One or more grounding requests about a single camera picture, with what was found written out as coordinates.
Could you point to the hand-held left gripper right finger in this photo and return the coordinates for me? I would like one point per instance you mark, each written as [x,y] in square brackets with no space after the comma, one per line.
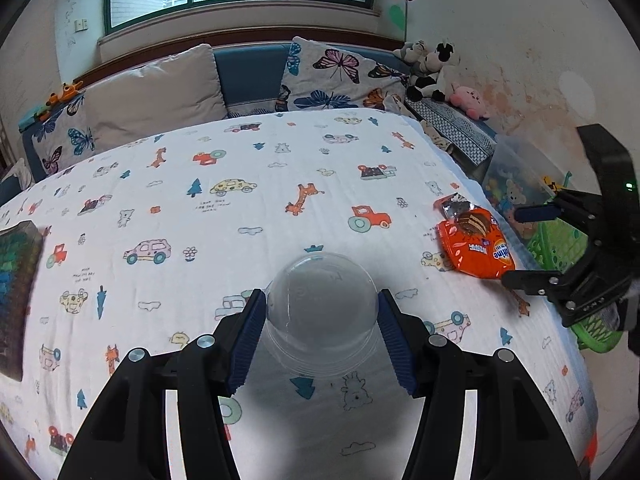
[397,340]

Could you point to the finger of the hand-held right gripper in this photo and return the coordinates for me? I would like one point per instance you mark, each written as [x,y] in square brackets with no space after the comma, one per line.
[535,214]
[530,280]

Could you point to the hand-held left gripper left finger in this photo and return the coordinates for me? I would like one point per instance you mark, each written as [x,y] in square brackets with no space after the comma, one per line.
[247,340]

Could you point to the orange snack wrapper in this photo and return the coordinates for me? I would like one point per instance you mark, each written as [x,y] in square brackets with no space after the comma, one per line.
[475,250]

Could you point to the clear round plastic lid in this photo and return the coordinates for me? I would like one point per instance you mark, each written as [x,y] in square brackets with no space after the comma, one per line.
[320,310]

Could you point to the green plastic basket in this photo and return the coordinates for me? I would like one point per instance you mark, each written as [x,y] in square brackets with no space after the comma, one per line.
[550,250]

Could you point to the clear storage box with toys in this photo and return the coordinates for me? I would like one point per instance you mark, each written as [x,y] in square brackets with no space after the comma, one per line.
[515,175]

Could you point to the grey patterned cloth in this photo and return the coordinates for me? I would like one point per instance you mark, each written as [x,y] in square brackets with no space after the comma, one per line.
[460,130]

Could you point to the pink plush toy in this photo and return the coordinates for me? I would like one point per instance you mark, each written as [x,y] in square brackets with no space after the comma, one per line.
[467,97]

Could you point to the car print bed sheet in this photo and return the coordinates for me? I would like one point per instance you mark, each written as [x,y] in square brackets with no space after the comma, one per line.
[175,200]

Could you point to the black white cow plush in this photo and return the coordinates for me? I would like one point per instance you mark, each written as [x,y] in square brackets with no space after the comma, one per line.
[430,67]

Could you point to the grey plush toy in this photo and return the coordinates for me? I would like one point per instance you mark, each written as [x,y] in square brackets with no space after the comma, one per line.
[407,51]

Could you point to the large butterfly print pillow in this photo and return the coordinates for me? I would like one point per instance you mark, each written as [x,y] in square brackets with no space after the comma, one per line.
[340,75]

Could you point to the beige cushion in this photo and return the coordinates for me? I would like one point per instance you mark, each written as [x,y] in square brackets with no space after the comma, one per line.
[150,95]

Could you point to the small butterfly print pillow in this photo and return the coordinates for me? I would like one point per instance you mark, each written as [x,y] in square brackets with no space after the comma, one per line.
[65,135]

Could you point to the orange toy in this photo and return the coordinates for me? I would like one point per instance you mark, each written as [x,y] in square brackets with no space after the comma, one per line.
[62,94]

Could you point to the green heart wall sticker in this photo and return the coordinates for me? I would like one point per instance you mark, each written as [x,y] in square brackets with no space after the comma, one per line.
[397,15]

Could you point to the wall switch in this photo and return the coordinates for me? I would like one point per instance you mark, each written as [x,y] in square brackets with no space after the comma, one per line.
[80,25]

